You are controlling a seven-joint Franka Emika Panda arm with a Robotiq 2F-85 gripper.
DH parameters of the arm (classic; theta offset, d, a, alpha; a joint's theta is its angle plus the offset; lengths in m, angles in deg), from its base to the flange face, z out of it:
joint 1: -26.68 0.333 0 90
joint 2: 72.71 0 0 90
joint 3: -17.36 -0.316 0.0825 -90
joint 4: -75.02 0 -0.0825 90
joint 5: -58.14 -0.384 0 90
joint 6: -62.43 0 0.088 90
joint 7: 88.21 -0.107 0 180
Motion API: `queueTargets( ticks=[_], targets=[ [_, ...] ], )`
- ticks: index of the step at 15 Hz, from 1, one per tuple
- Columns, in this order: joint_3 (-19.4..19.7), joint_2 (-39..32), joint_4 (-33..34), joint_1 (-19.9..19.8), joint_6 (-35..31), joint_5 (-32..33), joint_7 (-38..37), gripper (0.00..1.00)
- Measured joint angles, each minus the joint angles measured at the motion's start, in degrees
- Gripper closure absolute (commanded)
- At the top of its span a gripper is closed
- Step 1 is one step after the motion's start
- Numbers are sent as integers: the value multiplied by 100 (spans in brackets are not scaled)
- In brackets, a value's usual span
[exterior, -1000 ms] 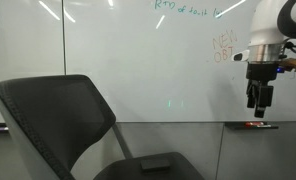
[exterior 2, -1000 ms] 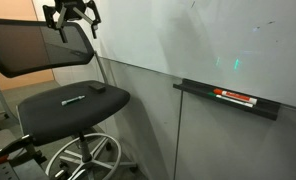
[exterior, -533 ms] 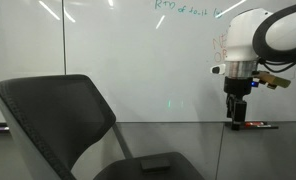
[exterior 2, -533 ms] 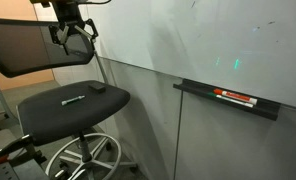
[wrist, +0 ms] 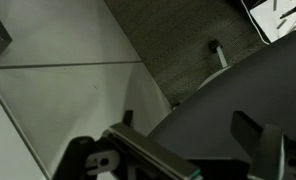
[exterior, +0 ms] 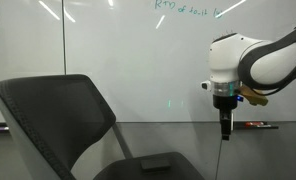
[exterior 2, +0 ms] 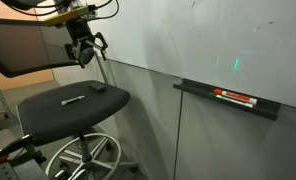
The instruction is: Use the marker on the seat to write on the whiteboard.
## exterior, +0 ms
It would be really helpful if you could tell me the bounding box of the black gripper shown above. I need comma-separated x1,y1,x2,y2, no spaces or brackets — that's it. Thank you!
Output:
212,94,240,141

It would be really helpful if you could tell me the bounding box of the red whiteboard marker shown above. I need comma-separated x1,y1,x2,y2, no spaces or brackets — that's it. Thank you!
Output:
244,121,269,127

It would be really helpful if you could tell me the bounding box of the black chair seat cushion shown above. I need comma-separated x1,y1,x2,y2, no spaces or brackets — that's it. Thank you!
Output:
92,151,206,180

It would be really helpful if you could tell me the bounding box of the black whiteboard eraser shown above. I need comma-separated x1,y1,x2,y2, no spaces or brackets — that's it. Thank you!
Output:
140,158,172,173

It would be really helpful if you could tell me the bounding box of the large whiteboard panel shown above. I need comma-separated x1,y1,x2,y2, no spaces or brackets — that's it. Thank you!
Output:
63,0,296,123

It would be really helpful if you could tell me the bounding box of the whiteboard panel with green scribble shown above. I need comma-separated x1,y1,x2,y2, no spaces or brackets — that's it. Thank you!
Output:
0,0,66,123

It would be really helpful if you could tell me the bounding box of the black office chair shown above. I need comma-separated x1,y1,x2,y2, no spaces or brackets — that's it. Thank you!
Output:
0,73,134,180

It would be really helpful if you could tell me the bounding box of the yellowish wrist camera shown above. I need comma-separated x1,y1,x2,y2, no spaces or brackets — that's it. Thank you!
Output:
239,84,270,107

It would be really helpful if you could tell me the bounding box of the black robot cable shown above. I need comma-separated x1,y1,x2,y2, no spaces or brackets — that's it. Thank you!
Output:
244,59,296,98

